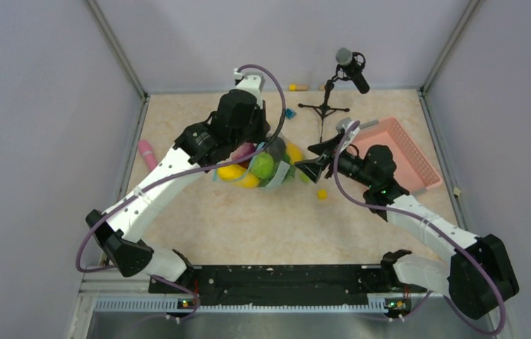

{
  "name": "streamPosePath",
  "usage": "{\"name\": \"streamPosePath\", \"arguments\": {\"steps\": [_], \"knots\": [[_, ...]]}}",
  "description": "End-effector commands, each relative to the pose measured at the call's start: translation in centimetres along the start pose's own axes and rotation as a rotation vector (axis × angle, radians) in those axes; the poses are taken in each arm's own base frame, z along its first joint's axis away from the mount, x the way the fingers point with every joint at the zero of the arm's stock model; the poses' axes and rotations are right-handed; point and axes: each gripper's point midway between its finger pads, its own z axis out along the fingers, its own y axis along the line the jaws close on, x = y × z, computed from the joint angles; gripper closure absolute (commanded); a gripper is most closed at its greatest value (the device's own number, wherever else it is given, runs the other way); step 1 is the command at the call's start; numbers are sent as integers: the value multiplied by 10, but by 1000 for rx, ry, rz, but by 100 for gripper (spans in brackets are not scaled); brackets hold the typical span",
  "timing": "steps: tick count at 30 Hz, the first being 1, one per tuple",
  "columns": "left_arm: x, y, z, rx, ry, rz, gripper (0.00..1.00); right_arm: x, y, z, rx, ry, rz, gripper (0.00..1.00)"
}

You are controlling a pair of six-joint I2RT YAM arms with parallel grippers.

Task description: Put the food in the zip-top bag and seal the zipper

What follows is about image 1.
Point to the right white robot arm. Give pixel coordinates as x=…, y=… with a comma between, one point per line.
x=474, y=272

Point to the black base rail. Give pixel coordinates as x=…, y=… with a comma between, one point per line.
x=292, y=285

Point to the yellow lemon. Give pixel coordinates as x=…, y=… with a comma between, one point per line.
x=294, y=153

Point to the teal square block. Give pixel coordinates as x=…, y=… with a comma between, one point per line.
x=290, y=113

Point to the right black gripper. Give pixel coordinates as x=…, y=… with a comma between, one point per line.
x=313, y=167

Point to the purple onion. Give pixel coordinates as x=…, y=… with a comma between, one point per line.
x=243, y=150

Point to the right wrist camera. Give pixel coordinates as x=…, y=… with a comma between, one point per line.
x=348, y=128

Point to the pink plastic basket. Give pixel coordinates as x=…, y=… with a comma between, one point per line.
x=414, y=171

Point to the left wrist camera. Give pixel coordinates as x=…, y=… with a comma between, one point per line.
x=251, y=82

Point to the yellow and wood block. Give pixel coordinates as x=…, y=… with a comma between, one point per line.
x=294, y=87

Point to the green block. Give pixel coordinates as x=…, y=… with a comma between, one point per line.
x=304, y=178

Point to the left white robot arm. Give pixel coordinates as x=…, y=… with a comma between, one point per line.
x=201, y=147

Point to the clear zip top bag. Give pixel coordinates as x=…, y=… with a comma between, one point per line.
x=284, y=173

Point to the yellow cube block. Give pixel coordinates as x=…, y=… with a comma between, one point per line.
x=322, y=194

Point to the black microphone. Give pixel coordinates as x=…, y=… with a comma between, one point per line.
x=350, y=67

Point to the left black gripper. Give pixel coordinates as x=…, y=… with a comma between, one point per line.
x=265, y=127

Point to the green lime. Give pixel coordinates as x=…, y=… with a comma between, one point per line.
x=262, y=166

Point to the pink cylindrical tool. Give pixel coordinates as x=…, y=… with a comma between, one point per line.
x=145, y=150

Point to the yellow banana piece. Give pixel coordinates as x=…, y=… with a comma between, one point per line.
x=237, y=175

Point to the dark purple eggplant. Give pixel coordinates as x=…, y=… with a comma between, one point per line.
x=277, y=149

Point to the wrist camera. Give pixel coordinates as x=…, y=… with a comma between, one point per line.
x=348, y=128
x=251, y=82

